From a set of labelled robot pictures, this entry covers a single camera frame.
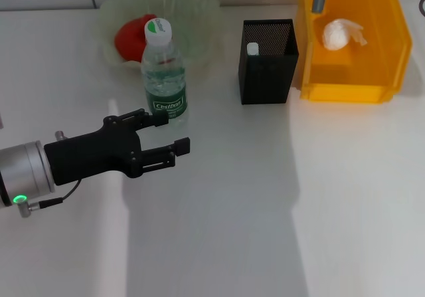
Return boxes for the pale green glass fruit bowl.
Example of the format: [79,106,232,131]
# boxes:
[98,0,220,78]

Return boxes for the yellow plastic bin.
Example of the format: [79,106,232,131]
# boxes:
[296,0,413,104]

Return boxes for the clear bottle with green label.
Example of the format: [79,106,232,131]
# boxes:
[141,17,189,122]

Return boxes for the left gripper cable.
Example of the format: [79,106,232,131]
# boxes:
[16,179,82,218]

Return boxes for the black mesh pen holder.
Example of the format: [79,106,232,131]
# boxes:
[238,19,299,106]

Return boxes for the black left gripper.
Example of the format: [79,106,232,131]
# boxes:
[43,108,191,187]

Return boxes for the white paper ball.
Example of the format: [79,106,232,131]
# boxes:
[322,18,368,50]

